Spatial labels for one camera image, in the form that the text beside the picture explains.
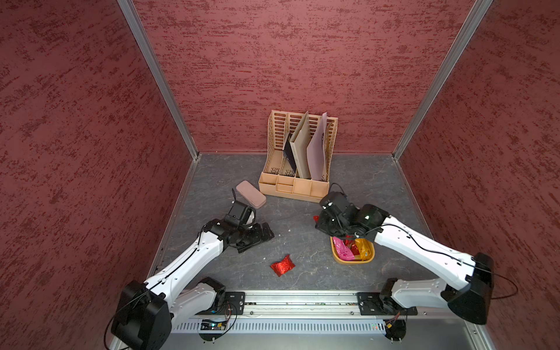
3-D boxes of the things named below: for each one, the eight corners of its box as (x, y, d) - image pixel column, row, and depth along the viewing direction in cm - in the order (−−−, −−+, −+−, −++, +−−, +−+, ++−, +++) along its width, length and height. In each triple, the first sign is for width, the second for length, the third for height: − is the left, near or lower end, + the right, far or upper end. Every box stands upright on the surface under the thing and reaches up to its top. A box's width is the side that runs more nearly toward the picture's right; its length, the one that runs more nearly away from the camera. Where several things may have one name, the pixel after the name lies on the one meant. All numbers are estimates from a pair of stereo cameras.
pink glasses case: (232, 189, 107) (232, 186, 106) (245, 180, 111) (244, 177, 109) (256, 211, 99) (256, 209, 97) (269, 201, 103) (268, 198, 101)
